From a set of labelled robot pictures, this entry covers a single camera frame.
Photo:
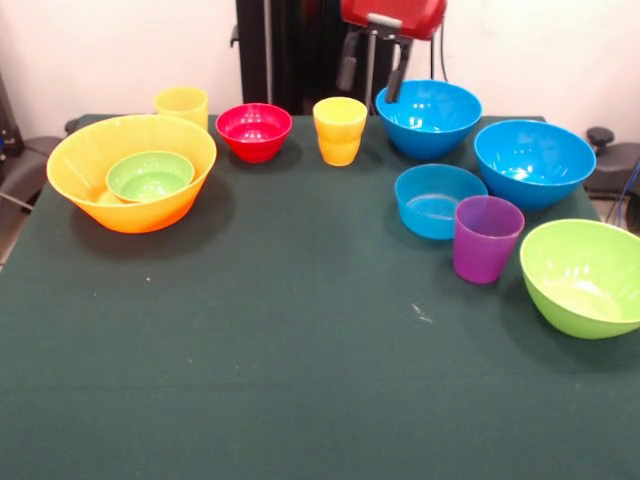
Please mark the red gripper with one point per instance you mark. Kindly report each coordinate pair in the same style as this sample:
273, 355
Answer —
420, 15

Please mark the small blue ridged bowl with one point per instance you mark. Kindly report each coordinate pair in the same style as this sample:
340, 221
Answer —
430, 210

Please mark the large blue bowl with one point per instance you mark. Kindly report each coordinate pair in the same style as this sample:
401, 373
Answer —
535, 165
430, 125

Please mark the small green bowl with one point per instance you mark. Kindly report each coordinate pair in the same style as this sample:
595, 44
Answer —
150, 180

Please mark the large orange bowl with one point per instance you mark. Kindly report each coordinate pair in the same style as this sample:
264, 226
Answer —
140, 217

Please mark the yellow cup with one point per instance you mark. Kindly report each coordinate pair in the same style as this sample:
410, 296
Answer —
340, 130

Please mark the black robot column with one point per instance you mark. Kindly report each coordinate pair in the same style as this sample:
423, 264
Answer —
300, 55

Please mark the small red bowl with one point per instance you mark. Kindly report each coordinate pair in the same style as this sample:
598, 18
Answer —
255, 135

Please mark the translucent yellow-green cup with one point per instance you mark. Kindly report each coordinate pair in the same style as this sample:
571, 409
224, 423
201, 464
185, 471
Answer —
180, 105

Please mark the purple cup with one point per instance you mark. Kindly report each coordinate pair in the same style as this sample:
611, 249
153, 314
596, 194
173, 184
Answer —
485, 250

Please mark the dark green tablecloth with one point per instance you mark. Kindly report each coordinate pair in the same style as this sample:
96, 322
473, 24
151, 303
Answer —
300, 350

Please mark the large green bowl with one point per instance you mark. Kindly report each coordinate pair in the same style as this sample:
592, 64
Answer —
580, 285

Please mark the black robot pedestal leg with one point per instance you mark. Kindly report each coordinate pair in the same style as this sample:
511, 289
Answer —
615, 170
20, 170

